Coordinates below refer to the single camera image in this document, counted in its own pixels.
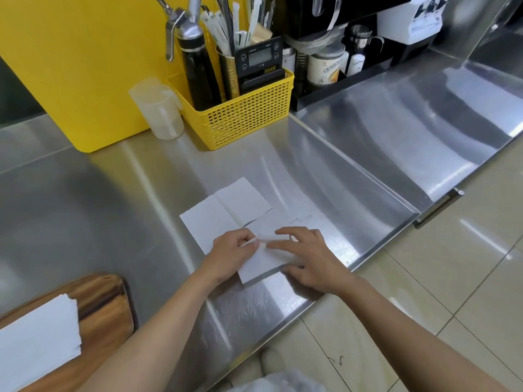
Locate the person's left hand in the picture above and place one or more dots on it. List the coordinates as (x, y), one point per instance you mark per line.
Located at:
(222, 257)

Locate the person's right hand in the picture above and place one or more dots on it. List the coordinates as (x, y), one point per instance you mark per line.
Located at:
(318, 265)

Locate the person's left thumb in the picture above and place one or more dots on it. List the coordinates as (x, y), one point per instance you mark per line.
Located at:
(250, 249)

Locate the person's right thumb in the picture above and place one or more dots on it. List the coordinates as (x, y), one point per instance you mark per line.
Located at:
(296, 273)

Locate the white paper napkin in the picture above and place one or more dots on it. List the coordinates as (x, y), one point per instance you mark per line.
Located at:
(220, 216)

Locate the person's left forearm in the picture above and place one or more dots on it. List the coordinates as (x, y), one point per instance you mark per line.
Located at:
(163, 338)

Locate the person's right forearm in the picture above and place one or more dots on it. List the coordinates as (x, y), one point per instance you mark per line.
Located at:
(412, 338)

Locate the white garment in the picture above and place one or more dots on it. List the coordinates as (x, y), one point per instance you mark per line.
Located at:
(286, 381)

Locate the yellow perforated plastic basket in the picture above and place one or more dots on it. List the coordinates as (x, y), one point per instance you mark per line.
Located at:
(241, 114)

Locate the brown wooden board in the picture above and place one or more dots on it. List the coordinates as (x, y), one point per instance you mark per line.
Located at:
(104, 314)

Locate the translucent plastic measuring cup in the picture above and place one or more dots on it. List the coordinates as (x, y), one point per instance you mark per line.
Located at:
(161, 114)

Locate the gold metal utensil cup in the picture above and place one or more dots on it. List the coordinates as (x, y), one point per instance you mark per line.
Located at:
(228, 77)

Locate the black digital scale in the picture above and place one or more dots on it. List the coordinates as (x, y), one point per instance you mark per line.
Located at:
(261, 65)

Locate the black drip tray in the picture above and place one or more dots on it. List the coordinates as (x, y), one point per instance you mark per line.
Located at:
(343, 87)

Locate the black whipped cream siphon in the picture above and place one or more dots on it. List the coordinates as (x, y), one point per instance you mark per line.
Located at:
(198, 69)

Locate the small steel canister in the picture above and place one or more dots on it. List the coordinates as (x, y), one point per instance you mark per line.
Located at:
(288, 59)

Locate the labelled tin can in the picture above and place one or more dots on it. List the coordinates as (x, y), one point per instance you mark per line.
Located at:
(325, 67)

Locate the small white bottle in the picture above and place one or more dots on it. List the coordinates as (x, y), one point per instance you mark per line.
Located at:
(355, 64)

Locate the bundle of wrapped straws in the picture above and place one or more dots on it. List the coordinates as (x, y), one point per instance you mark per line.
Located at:
(233, 24)

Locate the stack of white napkins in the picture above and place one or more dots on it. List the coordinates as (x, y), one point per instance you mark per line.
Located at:
(36, 342)

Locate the steel milk pitcher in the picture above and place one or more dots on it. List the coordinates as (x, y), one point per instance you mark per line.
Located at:
(361, 38)

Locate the black coffee machine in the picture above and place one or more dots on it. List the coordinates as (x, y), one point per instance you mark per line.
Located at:
(318, 16)

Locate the yellow plastic board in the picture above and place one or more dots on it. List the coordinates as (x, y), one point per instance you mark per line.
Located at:
(81, 69)

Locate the white box appliance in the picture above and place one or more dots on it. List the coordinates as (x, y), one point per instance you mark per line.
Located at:
(412, 20)

